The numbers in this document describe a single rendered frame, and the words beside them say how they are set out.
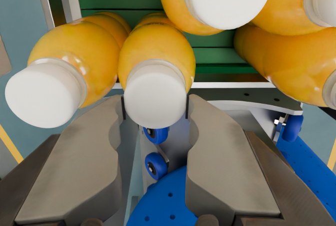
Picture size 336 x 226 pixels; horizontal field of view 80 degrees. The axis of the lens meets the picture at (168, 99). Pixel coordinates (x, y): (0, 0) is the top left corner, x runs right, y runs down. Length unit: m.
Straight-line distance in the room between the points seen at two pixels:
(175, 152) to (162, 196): 0.10
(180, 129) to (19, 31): 1.24
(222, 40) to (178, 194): 0.23
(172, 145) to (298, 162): 0.66
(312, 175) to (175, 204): 0.69
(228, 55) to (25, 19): 1.23
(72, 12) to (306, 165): 0.88
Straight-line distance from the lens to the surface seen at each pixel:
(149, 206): 0.30
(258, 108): 0.35
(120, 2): 0.30
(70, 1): 0.32
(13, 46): 1.50
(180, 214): 0.29
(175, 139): 0.35
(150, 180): 0.43
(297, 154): 0.98
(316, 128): 1.91
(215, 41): 0.32
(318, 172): 0.94
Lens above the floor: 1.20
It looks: 61 degrees down
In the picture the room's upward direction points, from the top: 176 degrees clockwise
